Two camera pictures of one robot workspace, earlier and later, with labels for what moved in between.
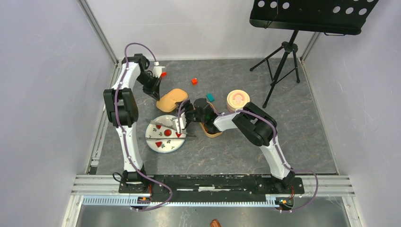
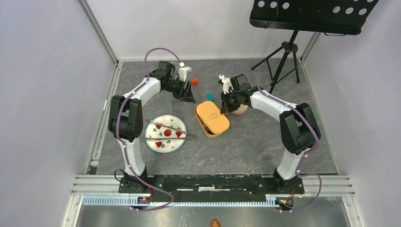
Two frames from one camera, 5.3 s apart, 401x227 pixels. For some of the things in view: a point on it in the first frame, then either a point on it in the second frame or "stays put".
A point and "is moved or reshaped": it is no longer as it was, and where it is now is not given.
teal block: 210,97 stays put
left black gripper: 154,90 → 187,95
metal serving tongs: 187,135 stays put
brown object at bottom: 215,223 stays put
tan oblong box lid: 167,100 is moved or reshaped
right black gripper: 188,106 → 225,107
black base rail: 211,188 stays put
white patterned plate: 164,146 stays put
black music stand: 340,16 stays put
